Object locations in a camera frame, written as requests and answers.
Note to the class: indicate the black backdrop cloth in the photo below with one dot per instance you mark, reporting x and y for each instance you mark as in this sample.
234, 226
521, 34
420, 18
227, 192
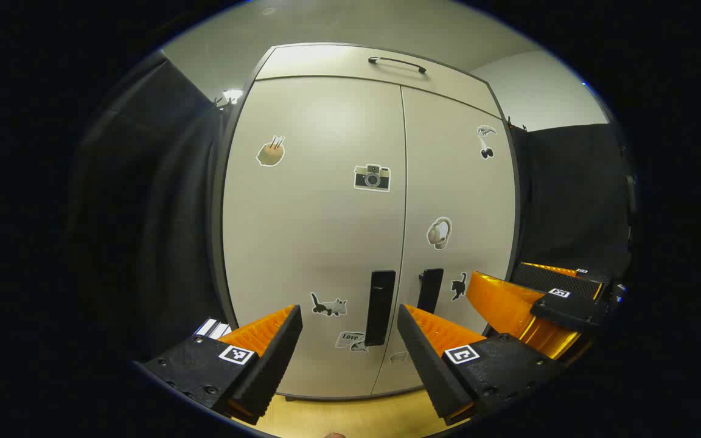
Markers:
569, 194
143, 213

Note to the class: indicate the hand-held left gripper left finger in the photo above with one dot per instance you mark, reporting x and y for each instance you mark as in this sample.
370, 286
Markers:
271, 365

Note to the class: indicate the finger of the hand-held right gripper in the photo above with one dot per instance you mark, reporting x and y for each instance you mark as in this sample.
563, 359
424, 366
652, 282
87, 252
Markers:
545, 278
569, 310

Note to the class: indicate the white cabinet top flap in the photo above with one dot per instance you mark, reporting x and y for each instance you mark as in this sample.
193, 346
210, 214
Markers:
326, 61

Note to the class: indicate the white shoe cabinet door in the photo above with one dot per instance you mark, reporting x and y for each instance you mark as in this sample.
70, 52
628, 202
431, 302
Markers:
302, 243
466, 201

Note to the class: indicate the white double-door shoe cabinet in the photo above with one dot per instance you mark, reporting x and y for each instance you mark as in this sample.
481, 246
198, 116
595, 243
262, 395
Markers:
217, 213

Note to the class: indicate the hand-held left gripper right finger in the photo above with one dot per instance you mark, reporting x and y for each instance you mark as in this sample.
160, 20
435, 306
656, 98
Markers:
429, 365

